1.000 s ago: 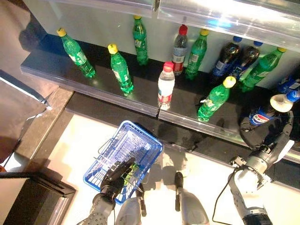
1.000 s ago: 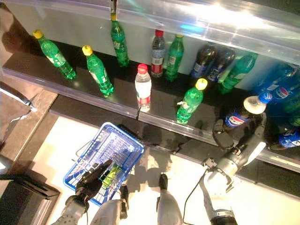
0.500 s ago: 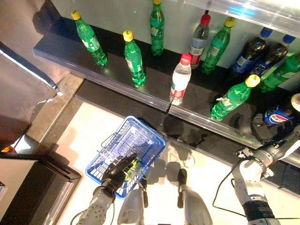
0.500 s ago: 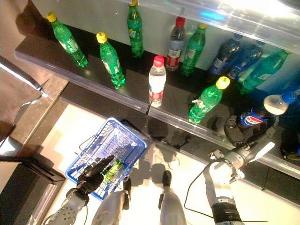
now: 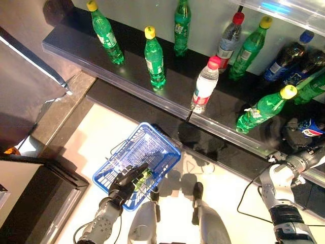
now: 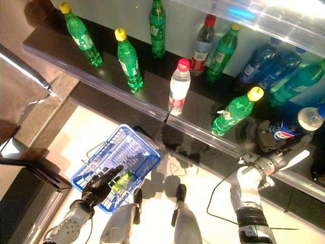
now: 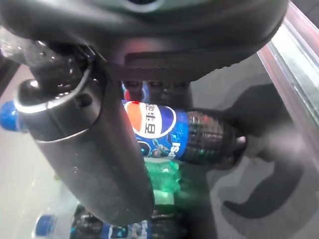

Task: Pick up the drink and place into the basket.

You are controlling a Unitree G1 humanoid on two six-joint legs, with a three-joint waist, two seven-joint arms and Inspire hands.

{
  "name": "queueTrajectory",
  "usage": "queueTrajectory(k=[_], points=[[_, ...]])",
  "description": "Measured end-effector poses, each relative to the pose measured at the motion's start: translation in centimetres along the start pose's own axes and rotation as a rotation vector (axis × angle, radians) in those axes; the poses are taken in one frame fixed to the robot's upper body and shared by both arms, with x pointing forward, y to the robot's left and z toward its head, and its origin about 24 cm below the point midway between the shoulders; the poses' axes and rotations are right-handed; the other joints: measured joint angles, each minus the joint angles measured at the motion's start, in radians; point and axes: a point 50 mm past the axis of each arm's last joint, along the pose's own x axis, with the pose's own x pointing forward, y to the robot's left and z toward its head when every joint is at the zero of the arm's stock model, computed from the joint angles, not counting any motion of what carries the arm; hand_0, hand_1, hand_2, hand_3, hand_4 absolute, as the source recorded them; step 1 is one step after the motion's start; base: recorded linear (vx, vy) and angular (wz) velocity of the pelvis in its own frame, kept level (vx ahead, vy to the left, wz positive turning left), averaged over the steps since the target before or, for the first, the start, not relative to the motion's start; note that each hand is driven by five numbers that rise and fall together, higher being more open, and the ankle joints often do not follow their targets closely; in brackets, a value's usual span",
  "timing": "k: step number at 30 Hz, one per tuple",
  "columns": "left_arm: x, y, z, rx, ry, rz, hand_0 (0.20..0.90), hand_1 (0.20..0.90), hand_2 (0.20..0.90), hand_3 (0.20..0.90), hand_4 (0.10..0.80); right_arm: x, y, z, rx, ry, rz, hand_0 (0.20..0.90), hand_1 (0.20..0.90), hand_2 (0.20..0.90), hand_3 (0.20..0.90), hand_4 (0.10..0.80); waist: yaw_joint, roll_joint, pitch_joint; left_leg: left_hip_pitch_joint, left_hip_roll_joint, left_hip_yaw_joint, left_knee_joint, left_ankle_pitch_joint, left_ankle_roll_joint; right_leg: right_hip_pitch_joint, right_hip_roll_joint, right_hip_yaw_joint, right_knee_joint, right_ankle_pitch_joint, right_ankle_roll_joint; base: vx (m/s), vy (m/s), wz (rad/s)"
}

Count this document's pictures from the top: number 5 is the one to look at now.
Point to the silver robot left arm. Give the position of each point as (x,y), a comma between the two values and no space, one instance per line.
(104,223)

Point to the orange object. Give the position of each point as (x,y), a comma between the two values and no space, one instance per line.
(12,151)

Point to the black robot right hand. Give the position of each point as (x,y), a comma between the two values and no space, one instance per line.
(292,137)

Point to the brown sheet with silver edge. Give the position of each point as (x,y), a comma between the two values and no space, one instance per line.
(20,89)

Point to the dark cola bottle blue cap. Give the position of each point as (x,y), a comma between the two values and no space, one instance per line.
(312,128)
(284,58)

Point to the green soda bottle yellow cap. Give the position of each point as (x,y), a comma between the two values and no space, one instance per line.
(182,28)
(108,38)
(261,109)
(247,50)
(155,63)

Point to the clear plastic shelf edge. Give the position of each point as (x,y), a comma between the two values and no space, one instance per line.
(292,12)

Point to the silver robot left leg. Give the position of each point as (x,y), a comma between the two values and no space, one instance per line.
(142,223)

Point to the blue plastic shopping basket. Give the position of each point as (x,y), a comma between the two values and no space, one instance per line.
(144,145)

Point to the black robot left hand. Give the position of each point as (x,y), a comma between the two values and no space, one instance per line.
(125,183)

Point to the black display shelf unit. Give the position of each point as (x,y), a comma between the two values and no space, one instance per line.
(127,76)

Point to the dark cola bottle blue label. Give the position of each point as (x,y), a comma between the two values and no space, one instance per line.
(307,66)

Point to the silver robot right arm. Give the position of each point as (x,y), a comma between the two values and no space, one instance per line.
(279,178)

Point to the clear water bottle red cap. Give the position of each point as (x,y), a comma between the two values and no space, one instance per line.
(205,84)
(227,43)

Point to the black low cabinet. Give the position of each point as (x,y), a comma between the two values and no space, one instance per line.
(38,198)

